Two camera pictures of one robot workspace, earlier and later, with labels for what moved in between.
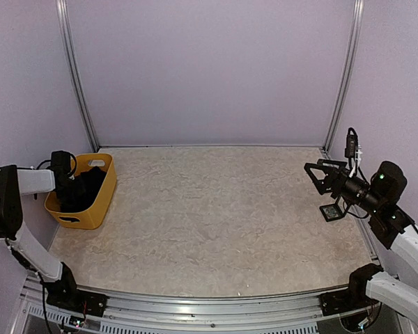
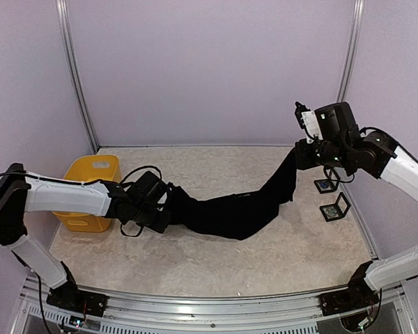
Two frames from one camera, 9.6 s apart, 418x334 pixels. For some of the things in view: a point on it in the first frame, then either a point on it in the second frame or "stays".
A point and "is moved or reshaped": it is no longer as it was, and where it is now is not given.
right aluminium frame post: [352, 57] stays
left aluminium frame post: [62, 16] stays
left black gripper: [65, 199] to [161, 225]
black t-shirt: [83, 193] is moved or reshaped
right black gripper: [339, 175] to [304, 161]
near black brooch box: [333, 211] stays
